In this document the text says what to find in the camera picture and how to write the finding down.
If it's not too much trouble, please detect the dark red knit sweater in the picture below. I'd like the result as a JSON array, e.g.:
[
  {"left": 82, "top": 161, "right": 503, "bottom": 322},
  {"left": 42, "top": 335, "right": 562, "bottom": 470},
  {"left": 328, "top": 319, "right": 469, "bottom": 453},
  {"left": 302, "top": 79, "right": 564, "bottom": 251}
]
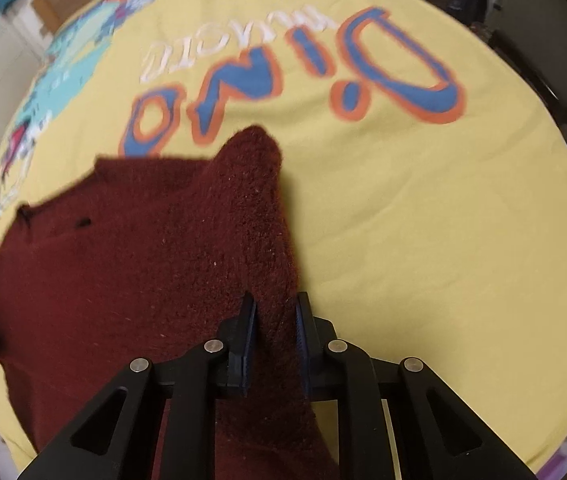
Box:
[{"left": 0, "top": 126, "right": 338, "bottom": 479}]

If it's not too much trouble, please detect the yellow dino print bedsheet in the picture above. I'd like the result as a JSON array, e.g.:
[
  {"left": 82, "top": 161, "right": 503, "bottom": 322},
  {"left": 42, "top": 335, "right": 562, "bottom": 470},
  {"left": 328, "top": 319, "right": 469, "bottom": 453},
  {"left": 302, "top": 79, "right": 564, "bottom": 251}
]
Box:
[{"left": 0, "top": 0, "right": 567, "bottom": 470}]

